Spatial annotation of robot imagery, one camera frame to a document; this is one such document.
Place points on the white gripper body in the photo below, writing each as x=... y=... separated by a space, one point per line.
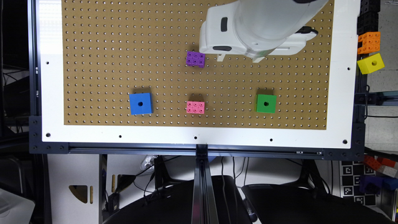
x=258 y=28

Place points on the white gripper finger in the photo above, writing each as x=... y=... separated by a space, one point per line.
x=257 y=59
x=220 y=57

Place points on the green block with hole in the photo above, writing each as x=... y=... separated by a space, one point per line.
x=265 y=103

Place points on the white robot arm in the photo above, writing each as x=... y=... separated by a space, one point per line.
x=258 y=28

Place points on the purple studded block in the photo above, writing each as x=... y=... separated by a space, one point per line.
x=195 y=59

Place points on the pink studded block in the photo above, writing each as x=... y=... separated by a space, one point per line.
x=195 y=107

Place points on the blue block with hole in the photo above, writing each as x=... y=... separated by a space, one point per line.
x=141 y=103

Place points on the orange studded block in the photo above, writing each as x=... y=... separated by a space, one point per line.
x=370 y=42

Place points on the black studded block stack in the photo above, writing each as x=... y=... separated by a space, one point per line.
x=368 y=19

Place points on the yellow block with hole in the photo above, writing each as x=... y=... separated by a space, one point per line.
x=371 y=64

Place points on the red orange block pile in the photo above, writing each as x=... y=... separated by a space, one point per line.
x=381 y=165

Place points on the dark purple block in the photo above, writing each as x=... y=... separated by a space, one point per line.
x=369 y=184

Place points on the brown pegboard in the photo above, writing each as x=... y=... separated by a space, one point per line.
x=112 y=49

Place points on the white table panel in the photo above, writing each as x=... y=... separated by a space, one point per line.
x=338 y=133

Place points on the black office chair right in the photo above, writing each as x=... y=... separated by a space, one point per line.
x=286 y=204

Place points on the black office chair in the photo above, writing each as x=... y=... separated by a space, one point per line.
x=174 y=205
x=286 y=204

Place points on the fiducial marker sheet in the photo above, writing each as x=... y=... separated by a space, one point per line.
x=350 y=173

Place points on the black office chair left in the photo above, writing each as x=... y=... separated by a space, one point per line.
x=174 y=205

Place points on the white cabinet panel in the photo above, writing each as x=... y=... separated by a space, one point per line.
x=75 y=189

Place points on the black aluminium table frame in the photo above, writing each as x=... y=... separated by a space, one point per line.
x=202 y=151

